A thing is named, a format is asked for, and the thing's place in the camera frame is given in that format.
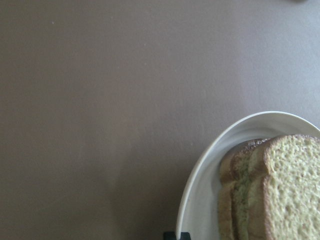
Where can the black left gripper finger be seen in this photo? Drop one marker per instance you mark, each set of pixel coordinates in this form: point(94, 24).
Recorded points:
point(171, 235)

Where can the white round plate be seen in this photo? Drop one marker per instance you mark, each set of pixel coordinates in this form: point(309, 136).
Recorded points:
point(198, 209)

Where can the bread slice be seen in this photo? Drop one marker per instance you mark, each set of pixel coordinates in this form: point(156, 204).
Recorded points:
point(233, 196)
point(292, 188)

